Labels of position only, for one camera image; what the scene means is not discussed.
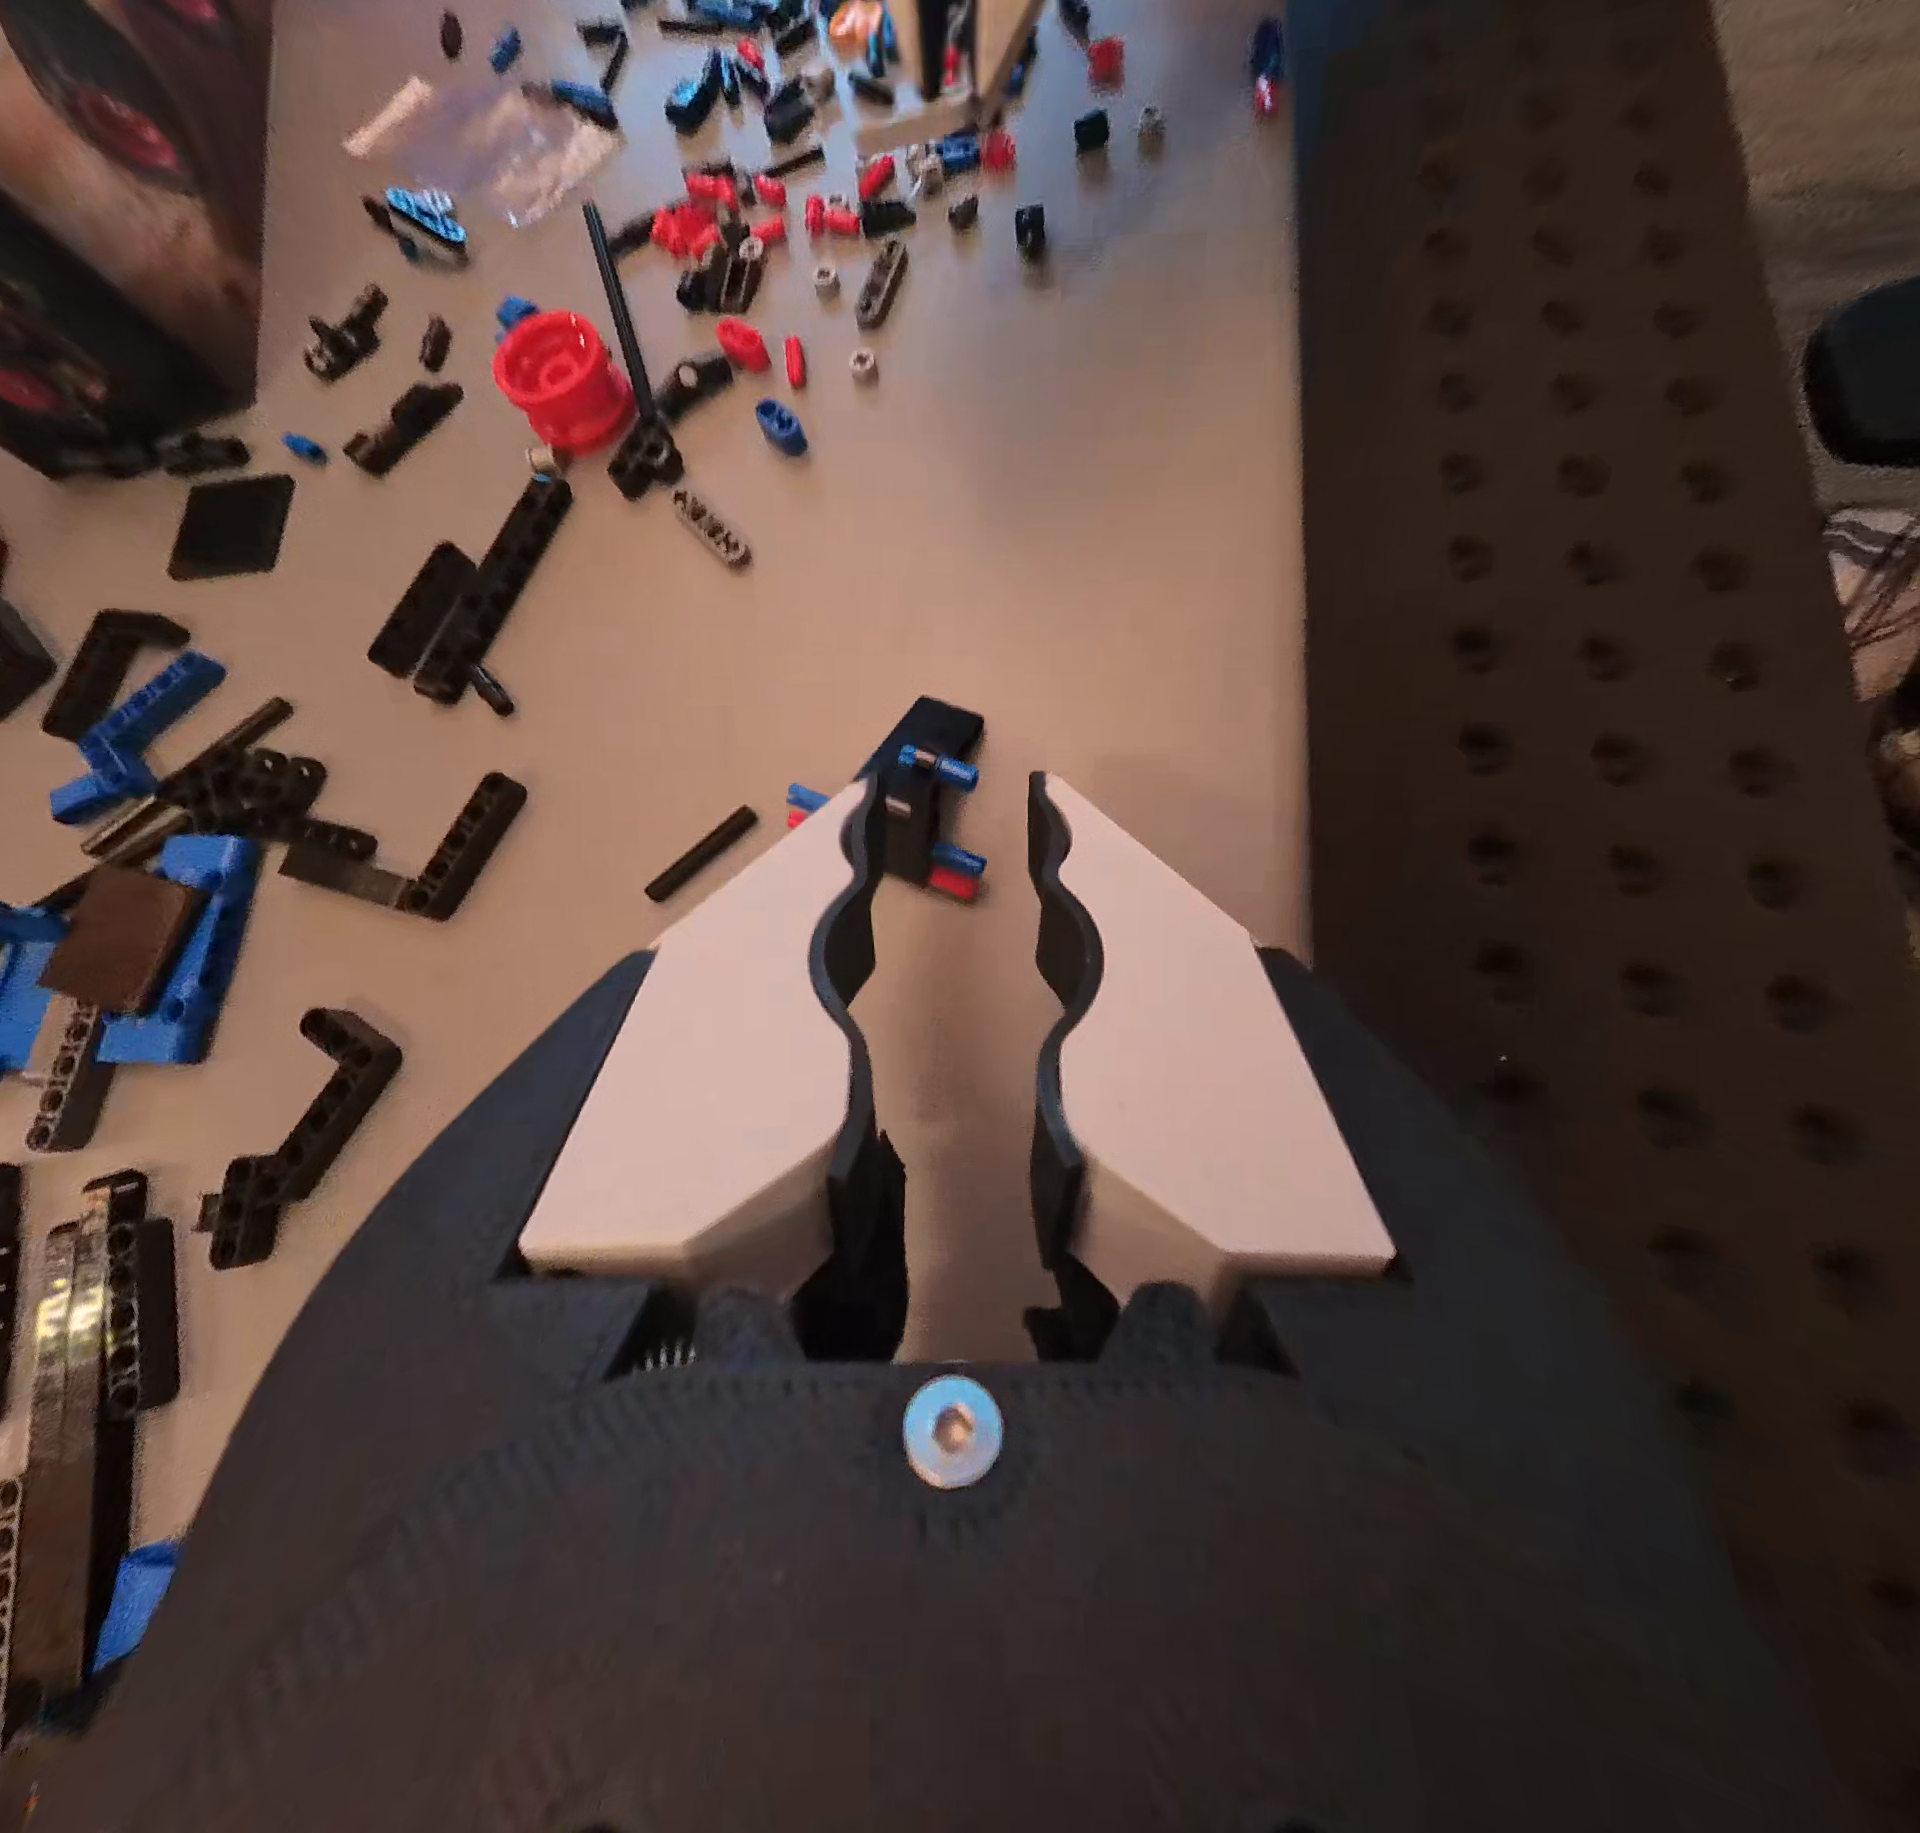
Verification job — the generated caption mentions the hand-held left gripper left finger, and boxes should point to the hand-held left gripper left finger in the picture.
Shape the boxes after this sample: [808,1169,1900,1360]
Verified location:
[517,780,903,1352]

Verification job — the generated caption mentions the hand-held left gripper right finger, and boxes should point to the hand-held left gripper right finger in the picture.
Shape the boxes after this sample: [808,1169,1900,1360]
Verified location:
[1027,771,1399,1352]

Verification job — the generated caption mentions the pile of small pins connectors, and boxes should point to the pile of small pins connectors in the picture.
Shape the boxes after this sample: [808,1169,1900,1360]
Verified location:
[570,0,1293,381]

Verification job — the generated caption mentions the small black blue brick assembly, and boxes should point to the small black blue brick assembly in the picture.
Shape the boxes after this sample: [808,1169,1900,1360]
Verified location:
[786,697,992,903]

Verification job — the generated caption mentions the grey desk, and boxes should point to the grey desk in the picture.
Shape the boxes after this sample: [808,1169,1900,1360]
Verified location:
[0,0,1323,1565]

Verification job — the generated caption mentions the black short axle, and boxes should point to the black short axle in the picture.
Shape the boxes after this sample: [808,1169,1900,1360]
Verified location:
[645,809,761,903]

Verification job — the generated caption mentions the black angled beam flat plate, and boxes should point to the black angled beam flat plate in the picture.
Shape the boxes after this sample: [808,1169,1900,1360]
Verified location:
[277,773,531,921]

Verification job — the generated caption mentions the black angled beam with connector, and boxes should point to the black angled beam with connector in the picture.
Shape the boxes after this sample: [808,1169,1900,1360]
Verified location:
[198,1009,405,1273]

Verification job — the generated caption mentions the large clear plastic bag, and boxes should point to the large clear plastic bag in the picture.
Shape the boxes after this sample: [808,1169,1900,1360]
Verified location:
[344,69,619,230]

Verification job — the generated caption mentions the black long axle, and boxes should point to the black long axle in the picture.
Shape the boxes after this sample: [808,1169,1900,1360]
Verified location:
[82,697,298,856]
[582,200,662,432]

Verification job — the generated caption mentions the red wheel rim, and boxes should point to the red wheel rim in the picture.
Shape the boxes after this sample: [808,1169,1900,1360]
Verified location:
[493,306,637,452]

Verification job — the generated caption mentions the black connector pair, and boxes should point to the black connector pair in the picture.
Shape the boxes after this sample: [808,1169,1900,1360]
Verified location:
[606,352,739,501]

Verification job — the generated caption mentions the black connector cluster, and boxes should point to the black connector cluster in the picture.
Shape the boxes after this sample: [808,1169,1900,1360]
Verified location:
[156,744,378,862]

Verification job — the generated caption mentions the black medium straight beam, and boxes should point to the black medium straight beam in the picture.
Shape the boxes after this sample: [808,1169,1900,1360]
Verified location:
[412,475,577,717]

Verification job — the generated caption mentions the black short straight beam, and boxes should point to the black short straight beam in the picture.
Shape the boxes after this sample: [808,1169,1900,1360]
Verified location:
[366,542,481,676]

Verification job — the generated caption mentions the black square tile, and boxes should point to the black square tile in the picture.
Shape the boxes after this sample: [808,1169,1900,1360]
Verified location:
[37,868,205,1017]
[168,475,298,582]

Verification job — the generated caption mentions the dark grey short beam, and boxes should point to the dark grey short beam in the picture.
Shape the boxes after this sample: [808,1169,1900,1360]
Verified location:
[26,1001,115,1152]

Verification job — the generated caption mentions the black forked connector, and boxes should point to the black forked connector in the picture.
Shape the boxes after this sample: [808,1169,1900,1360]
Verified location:
[305,285,390,382]

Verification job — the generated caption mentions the blue angled beam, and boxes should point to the blue angled beam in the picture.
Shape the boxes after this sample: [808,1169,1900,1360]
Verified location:
[48,652,228,827]

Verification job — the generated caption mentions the blue curved panel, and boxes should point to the blue curved panel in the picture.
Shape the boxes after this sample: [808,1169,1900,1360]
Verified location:
[92,1540,183,1683]

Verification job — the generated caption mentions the black toy set box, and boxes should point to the black toy set box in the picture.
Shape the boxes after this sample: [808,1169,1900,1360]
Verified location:
[0,0,277,482]

